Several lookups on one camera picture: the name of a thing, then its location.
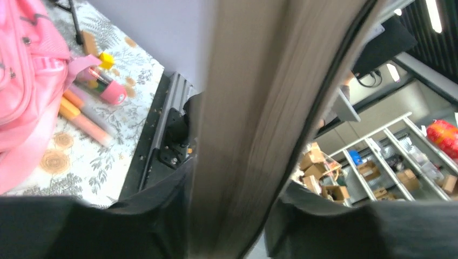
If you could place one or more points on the black paperback book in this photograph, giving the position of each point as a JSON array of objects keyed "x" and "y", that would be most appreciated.
[{"x": 273, "y": 71}]

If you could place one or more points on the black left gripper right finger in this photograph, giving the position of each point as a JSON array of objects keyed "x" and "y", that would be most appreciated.
[{"x": 305, "y": 225}]

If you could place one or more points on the metal storage shelf rack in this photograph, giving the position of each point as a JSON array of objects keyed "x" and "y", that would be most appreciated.
[{"x": 394, "y": 161}]

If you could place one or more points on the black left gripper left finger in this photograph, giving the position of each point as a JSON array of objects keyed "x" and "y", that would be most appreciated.
[{"x": 149, "y": 224}]

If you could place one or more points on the pink student backpack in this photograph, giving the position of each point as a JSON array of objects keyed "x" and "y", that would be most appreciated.
[{"x": 36, "y": 69}]

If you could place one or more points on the pink highlighter pen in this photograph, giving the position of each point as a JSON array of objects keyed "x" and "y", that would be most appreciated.
[{"x": 82, "y": 100}]

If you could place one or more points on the yellow cube near tripod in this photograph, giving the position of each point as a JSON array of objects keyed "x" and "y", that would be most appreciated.
[{"x": 107, "y": 61}]

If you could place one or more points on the red yellow bag on shelf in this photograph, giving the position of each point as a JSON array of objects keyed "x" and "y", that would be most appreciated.
[{"x": 444, "y": 135}]

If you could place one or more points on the floral patterned table mat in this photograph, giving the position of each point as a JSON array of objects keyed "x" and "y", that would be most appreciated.
[{"x": 74, "y": 163}]

